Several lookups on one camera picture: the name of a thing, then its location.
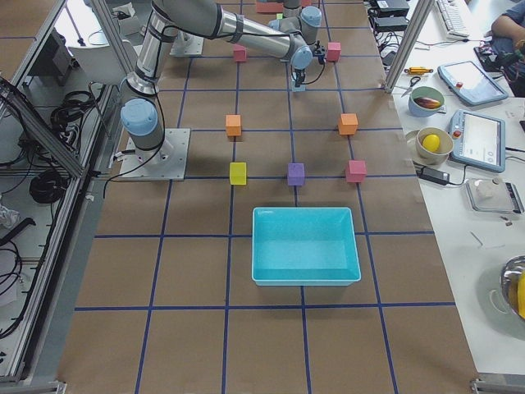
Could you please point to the black power adapter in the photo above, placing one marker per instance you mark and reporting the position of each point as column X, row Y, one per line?
column 435, row 176

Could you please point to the red foam block corner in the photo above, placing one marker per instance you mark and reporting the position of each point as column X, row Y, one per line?
column 355, row 171

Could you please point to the beige bowl with lemon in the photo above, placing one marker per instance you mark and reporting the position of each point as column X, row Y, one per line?
column 433, row 145

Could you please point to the metal bowl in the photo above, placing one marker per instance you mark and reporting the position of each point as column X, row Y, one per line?
column 512, row 286

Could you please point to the digital kitchen scale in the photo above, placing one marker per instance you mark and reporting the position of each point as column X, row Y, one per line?
column 494, row 196

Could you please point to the green bowl with fruit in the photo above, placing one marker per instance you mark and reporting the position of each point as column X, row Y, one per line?
column 425, row 101

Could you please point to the orange foam block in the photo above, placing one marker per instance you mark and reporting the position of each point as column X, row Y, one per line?
column 233, row 125
column 347, row 124

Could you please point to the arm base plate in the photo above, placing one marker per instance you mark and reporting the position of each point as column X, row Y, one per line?
column 169, row 163
column 187, row 45

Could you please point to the yellow foam block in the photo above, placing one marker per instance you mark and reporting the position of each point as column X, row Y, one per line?
column 238, row 173

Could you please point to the teal plastic tray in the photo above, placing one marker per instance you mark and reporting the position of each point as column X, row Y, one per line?
column 308, row 246

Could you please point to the pink plastic tray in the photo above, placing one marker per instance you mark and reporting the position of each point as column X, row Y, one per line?
column 275, row 7

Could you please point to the orange foam block front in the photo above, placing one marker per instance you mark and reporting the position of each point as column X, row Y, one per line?
column 347, row 124

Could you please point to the red foam block far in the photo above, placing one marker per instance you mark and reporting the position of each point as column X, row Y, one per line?
column 333, row 51

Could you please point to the scissors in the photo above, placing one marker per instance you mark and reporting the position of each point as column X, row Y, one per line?
column 413, row 81

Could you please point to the red foam block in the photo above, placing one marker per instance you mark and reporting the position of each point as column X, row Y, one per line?
column 239, row 53
column 333, row 51

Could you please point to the blue teach pendant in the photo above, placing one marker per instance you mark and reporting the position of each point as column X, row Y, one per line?
column 478, row 140
column 471, row 83

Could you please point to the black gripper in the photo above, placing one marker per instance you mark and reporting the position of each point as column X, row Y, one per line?
column 299, row 72

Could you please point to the purple foam block right side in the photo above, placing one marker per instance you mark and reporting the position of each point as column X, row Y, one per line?
column 295, row 174

